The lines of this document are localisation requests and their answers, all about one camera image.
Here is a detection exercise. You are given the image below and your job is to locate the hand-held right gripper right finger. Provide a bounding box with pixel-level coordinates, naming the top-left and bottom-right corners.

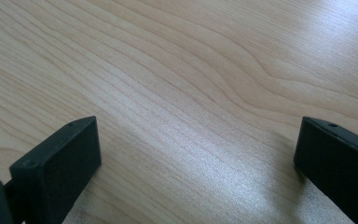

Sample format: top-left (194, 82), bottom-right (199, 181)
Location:
top-left (293, 116), bottom-right (358, 224)

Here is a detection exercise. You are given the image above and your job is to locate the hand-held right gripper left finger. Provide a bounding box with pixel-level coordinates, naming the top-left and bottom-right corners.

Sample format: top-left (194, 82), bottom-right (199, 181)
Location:
top-left (8, 116), bottom-right (103, 224)

